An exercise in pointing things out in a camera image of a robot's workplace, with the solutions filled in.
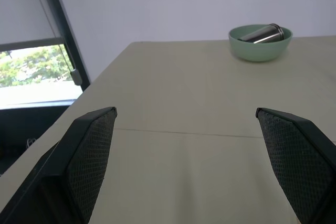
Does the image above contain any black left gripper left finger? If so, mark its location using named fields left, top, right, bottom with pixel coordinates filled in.
left=0, top=106, right=118, bottom=224

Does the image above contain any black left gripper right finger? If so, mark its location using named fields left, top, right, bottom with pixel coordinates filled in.
left=255, top=107, right=336, bottom=224

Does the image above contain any pale green bowl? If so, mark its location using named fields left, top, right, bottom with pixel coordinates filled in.
left=228, top=24, right=293, bottom=63

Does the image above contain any stainless steel cup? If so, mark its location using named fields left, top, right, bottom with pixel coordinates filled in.
left=237, top=23, right=284, bottom=45

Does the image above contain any white roller blind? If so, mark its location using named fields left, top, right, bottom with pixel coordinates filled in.
left=0, top=0, right=64, bottom=46

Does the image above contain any grey blind pull cord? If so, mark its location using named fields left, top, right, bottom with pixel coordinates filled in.
left=28, top=0, right=82, bottom=86

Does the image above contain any black window frame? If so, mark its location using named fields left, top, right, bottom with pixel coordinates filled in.
left=0, top=0, right=91, bottom=177

